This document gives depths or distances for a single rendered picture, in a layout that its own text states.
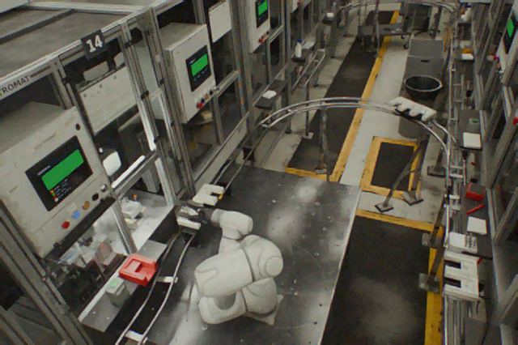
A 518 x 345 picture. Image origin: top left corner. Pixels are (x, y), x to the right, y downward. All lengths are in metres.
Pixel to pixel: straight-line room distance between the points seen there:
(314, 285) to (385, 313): 0.88
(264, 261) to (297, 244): 1.09
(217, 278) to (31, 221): 0.75
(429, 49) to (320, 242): 3.75
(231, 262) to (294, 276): 0.96
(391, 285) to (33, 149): 2.52
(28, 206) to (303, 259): 1.47
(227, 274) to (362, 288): 1.86
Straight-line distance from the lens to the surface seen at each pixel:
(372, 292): 3.07
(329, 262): 2.33
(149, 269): 2.13
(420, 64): 5.07
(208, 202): 2.47
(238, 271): 1.34
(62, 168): 1.67
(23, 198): 1.62
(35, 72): 1.59
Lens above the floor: 2.52
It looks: 38 degrees down
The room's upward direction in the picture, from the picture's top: 5 degrees counter-clockwise
